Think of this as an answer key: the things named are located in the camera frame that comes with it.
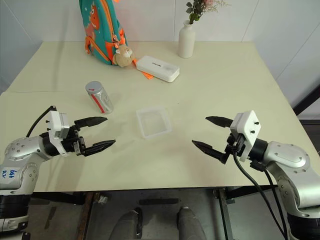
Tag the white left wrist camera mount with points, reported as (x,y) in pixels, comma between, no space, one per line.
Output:
(57,125)

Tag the silver red drink can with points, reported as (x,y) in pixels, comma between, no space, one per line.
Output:
(99,97)

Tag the clear plastic container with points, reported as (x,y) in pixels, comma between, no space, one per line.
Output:
(154,122)

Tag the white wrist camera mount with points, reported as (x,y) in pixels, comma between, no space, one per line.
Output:
(57,125)
(247,130)

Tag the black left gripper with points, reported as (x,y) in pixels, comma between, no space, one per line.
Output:
(73,143)

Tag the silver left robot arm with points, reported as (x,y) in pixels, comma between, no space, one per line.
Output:
(20,160)

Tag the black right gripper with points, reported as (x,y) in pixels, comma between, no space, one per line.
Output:
(233,146)

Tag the white ceramic vase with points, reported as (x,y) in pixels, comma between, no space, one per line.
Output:
(186,41)

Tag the dark rounded robot foot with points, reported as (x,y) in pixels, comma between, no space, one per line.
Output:
(127,225)
(190,223)

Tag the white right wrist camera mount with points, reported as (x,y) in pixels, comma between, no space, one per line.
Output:
(247,130)

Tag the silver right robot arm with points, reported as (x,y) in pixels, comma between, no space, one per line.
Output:
(287,165)

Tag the pink flowers with green leaves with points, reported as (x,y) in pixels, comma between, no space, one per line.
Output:
(200,8)

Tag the white rectangular box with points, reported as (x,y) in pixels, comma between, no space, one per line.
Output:
(158,68)

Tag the teal orange dinosaur backpack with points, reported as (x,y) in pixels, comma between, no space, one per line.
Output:
(101,27)

